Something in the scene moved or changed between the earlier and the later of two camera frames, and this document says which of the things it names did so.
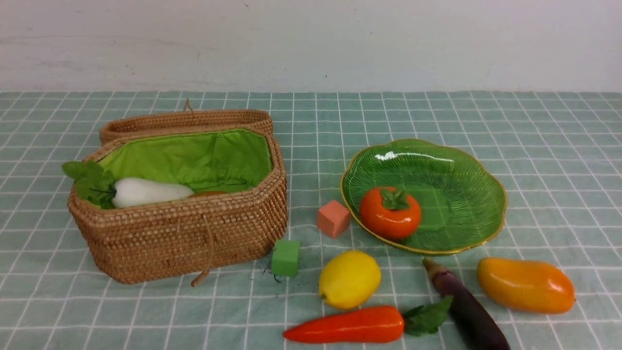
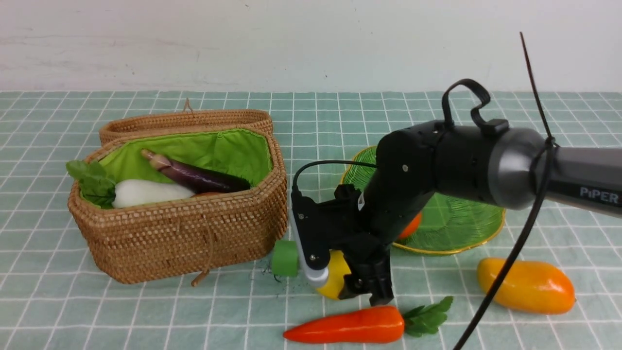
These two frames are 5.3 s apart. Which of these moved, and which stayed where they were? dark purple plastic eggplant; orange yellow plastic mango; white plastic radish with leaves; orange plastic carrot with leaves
Moved: dark purple plastic eggplant
Stayed: white plastic radish with leaves; orange plastic carrot with leaves; orange yellow plastic mango
